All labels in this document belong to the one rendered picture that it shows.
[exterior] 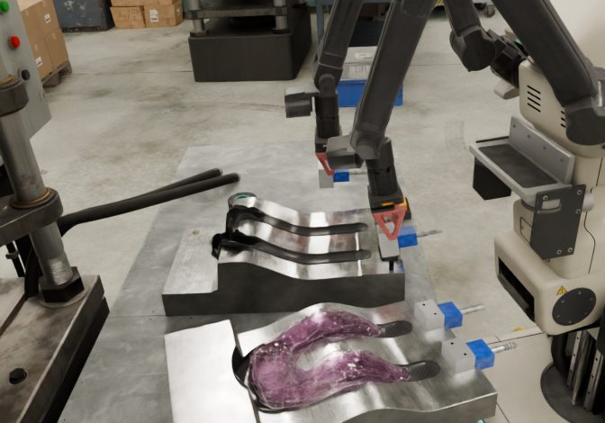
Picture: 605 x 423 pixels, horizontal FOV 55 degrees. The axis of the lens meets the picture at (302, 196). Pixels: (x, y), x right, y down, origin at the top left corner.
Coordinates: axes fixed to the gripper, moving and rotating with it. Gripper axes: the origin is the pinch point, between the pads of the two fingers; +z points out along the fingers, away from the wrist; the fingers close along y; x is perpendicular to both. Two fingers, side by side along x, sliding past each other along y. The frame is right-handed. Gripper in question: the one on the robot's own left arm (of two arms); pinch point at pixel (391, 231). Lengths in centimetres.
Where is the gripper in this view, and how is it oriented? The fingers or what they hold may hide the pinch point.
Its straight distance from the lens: 122.5
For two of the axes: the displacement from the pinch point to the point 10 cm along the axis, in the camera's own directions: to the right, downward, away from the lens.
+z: 2.0, 9.2, 3.3
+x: 9.8, -1.7, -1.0
